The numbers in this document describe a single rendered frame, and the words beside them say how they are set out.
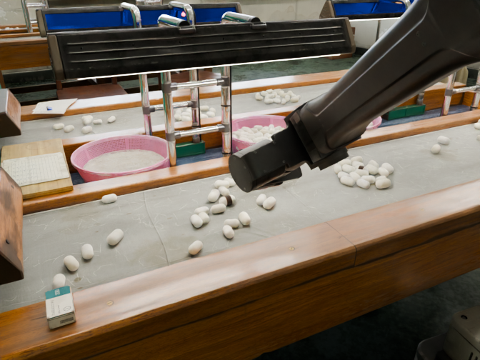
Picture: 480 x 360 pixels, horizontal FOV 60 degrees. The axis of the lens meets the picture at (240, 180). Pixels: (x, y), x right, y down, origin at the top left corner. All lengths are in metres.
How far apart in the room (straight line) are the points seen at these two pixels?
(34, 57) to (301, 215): 2.84
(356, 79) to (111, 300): 0.48
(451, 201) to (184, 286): 0.60
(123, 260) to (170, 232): 0.11
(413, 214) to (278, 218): 0.27
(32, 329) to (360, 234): 0.56
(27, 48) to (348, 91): 3.18
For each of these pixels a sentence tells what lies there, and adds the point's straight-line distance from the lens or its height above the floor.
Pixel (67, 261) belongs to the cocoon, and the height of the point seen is 0.76.
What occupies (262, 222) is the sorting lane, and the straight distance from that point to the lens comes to 0.86.
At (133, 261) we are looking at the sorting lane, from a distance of 0.78.
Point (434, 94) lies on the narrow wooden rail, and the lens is 1.96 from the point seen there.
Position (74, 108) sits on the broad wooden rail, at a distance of 1.62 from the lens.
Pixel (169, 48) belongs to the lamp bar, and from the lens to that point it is 0.81.
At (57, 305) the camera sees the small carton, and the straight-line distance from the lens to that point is 0.66.
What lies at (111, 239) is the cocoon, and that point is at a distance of 0.82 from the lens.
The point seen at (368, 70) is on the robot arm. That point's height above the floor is 1.14.
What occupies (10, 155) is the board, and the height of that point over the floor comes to 0.78.
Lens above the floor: 1.20
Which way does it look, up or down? 27 degrees down
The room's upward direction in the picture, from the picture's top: straight up
